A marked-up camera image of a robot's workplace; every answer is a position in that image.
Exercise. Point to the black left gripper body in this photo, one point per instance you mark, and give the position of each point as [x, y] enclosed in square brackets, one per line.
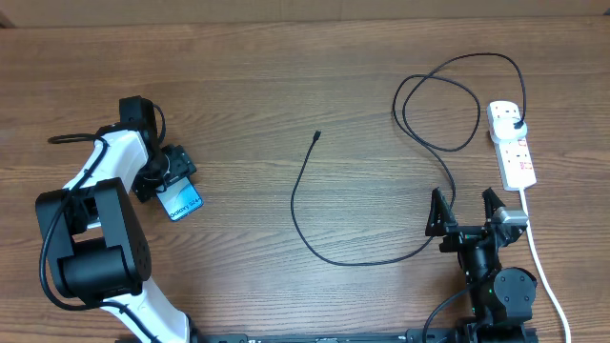
[179, 164]

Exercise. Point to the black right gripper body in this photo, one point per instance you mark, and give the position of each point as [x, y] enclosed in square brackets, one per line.
[459, 237]

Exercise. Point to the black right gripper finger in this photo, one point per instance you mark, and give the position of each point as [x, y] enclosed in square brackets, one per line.
[441, 220]
[493, 207]

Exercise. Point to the blue Galaxy smartphone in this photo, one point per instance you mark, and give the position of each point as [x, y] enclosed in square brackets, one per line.
[180, 199]

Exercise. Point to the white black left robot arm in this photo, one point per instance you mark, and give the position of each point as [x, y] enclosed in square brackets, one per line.
[94, 253]

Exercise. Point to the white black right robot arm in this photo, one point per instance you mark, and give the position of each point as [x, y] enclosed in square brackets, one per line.
[501, 298]

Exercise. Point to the white charger plug adapter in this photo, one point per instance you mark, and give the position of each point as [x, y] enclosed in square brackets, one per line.
[507, 129]

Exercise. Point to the white power strip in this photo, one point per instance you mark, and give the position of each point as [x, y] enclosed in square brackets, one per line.
[514, 158]

